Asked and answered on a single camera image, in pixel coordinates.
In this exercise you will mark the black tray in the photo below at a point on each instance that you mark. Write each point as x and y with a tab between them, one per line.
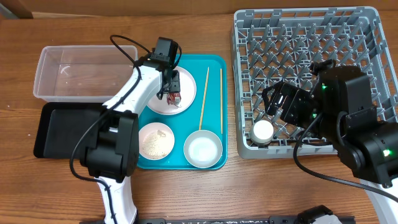
61	126

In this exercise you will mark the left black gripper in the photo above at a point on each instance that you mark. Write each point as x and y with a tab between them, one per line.
176	81

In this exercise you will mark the teal serving tray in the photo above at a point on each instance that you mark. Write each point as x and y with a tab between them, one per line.
187	122

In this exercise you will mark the wooden chopstick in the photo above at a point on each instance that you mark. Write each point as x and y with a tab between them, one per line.
204	99
221	100

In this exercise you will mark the right wooden chopstick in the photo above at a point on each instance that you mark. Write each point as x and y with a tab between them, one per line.
221	100

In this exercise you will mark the clear plastic bin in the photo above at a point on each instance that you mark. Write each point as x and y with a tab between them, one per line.
80	73

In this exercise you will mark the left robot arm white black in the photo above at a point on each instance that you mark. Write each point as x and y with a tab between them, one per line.
109	148

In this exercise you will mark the white cup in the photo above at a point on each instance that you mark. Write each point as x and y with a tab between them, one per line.
261	132

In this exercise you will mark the pink plate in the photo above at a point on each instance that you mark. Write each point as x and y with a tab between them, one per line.
188	91

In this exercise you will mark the grey bowl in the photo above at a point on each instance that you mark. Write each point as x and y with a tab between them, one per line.
203	149

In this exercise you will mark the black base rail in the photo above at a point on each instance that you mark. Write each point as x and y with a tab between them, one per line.
318	214

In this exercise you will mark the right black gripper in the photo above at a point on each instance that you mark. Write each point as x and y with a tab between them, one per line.
285	101

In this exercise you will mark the left wooden chopstick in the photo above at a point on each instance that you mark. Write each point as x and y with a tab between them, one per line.
204	99

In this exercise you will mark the red snack wrapper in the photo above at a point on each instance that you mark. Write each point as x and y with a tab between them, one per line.
173	98

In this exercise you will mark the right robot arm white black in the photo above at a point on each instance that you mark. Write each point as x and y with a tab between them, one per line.
340	108

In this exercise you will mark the grey dishwasher rack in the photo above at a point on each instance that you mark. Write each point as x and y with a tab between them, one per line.
273	45

